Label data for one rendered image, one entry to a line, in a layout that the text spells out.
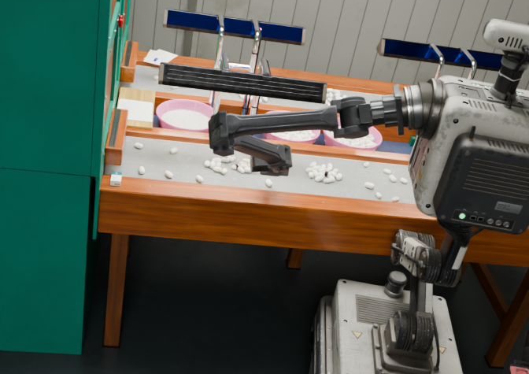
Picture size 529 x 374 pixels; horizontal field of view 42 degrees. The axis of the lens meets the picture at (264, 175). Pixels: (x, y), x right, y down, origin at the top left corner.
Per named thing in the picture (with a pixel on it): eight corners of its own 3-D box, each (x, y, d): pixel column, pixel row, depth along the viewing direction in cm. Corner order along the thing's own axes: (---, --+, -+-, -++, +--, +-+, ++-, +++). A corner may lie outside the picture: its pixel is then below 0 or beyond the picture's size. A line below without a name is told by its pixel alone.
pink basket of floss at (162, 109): (229, 138, 300) (232, 120, 295) (183, 156, 282) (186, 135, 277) (187, 112, 314) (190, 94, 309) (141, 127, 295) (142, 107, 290)
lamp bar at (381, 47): (507, 73, 324) (512, 58, 320) (379, 56, 313) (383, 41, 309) (501, 66, 330) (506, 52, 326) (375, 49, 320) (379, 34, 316)
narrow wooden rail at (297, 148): (525, 194, 309) (534, 174, 303) (109, 153, 278) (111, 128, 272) (520, 187, 313) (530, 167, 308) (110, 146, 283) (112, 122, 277)
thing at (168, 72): (325, 105, 260) (329, 87, 256) (157, 84, 250) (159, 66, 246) (322, 94, 267) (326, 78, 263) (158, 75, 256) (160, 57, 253)
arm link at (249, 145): (224, 149, 195) (221, 112, 197) (207, 153, 198) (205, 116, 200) (296, 172, 232) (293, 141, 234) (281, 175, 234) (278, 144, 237)
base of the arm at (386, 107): (404, 136, 189) (401, 96, 183) (374, 139, 190) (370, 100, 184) (401, 121, 196) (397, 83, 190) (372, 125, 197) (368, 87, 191)
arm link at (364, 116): (378, 121, 187) (375, 102, 189) (339, 126, 189) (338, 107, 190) (378, 130, 196) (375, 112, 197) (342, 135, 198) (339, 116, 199)
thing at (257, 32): (247, 128, 311) (264, 34, 288) (202, 123, 308) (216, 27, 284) (244, 108, 327) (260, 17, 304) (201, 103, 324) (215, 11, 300)
